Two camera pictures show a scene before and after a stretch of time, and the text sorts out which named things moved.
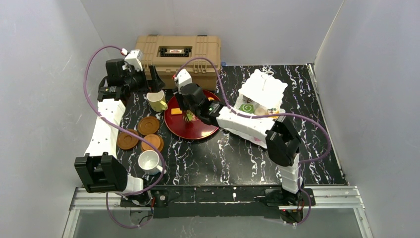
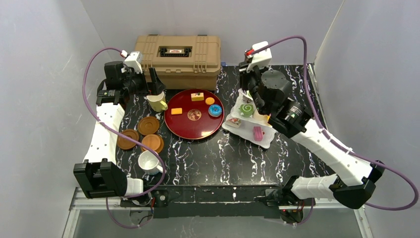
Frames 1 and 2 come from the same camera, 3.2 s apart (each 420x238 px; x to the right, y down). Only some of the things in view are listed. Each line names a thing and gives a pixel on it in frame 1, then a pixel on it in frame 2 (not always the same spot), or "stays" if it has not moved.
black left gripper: (150, 79) stays
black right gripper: (189, 109) -> (247, 83)
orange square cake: (176, 111) stays
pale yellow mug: (157, 101) stays
